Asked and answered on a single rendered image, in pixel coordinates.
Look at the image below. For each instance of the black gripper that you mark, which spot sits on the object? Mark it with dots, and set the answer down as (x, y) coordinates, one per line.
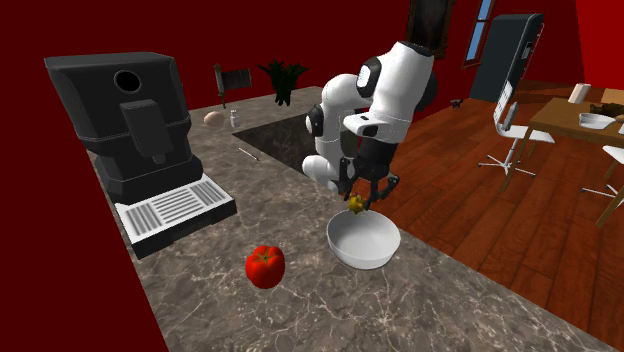
(374, 158)

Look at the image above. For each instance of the small yellow fruit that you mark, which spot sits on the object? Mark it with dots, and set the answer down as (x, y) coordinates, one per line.
(357, 204)

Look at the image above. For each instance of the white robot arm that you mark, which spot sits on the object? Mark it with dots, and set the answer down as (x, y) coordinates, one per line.
(390, 92)

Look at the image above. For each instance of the white bowl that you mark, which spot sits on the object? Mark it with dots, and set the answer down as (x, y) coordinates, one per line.
(363, 241)

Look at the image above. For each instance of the dark sink basin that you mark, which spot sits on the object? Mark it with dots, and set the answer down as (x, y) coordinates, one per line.
(278, 139)

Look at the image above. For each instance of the thin silver pen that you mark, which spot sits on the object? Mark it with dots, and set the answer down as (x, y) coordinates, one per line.
(248, 154)

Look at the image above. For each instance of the dark green potted plant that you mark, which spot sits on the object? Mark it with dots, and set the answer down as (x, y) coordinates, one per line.
(284, 80)

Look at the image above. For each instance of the red tomato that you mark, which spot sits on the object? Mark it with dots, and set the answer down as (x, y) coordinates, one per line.
(265, 267)

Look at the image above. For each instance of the small white shaker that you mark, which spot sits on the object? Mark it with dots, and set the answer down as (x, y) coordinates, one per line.
(234, 119)

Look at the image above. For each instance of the white swivel chair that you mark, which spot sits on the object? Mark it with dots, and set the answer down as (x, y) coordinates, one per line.
(615, 155)
(512, 131)

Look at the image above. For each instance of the beige egg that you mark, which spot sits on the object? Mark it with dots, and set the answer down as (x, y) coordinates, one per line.
(214, 119)

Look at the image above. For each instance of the dark grey refrigerator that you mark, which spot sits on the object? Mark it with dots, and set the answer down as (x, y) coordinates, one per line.
(502, 56)

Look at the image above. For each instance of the wooden dining table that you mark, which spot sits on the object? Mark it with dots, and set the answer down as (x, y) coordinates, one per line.
(560, 122)

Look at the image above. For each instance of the black coffee machine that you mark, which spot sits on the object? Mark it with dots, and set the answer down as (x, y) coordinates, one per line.
(126, 141)

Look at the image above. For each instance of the dark framed wall picture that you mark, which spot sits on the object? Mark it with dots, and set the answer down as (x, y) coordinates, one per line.
(430, 27)

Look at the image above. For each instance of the window with red frame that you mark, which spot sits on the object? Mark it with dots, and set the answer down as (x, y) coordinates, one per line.
(480, 29)

